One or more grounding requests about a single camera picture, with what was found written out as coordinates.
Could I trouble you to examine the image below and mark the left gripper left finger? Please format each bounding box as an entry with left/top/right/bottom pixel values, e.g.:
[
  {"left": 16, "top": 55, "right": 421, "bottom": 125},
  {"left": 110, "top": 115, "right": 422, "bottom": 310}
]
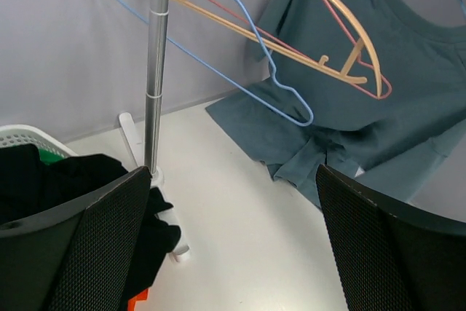
[{"left": 1, "top": 167, "right": 151, "bottom": 310}]

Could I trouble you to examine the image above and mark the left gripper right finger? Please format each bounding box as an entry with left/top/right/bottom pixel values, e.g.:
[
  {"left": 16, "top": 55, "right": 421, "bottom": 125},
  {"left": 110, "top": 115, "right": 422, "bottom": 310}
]
[{"left": 316, "top": 165, "right": 465, "bottom": 310}]

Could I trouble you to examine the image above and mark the orange t shirt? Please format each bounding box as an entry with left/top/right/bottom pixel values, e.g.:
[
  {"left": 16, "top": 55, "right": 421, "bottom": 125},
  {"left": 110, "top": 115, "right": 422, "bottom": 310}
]
[{"left": 127, "top": 288, "right": 149, "bottom": 311}]

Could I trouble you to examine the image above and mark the black t shirt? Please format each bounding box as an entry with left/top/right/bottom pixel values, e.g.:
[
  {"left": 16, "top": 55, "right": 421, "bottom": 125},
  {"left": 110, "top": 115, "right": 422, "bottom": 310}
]
[{"left": 1, "top": 144, "right": 181, "bottom": 299}]

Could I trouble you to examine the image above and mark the green t shirt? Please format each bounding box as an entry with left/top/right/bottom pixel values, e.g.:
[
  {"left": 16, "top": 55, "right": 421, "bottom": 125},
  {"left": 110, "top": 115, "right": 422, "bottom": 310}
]
[{"left": 39, "top": 149, "right": 66, "bottom": 165}]

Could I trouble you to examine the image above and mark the light blue wire hanger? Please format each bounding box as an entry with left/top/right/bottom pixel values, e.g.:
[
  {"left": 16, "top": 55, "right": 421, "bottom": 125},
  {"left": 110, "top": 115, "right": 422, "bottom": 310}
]
[{"left": 115, "top": 0, "right": 315, "bottom": 127}]

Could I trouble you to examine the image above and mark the grey blue t shirt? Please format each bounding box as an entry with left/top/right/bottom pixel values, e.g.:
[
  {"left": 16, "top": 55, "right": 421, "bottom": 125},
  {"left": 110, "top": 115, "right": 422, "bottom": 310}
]
[{"left": 207, "top": 0, "right": 465, "bottom": 205}]

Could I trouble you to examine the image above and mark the beige wooden hanger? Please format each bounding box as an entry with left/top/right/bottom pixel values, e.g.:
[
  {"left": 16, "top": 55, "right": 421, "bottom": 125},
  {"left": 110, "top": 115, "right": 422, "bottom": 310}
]
[{"left": 171, "top": 0, "right": 392, "bottom": 101}]

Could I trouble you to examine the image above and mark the pink wire hanger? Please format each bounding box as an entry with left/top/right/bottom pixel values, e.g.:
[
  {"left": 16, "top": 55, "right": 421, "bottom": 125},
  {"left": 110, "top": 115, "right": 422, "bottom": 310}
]
[{"left": 190, "top": 0, "right": 393, "bottom": 100}]

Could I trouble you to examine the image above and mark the white plastic basket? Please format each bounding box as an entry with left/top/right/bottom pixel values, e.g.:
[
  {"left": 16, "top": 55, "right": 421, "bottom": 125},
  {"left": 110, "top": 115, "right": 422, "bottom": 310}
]
[{"left": 0, "top": 125, "right": 77, "bottom": 157}]

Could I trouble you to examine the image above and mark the white metal clothes rack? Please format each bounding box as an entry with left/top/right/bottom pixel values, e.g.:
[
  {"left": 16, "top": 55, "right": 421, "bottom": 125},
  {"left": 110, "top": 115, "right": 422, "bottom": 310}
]
[{"left": 118, "top": 0, "right": 191, "bottom": 263}]

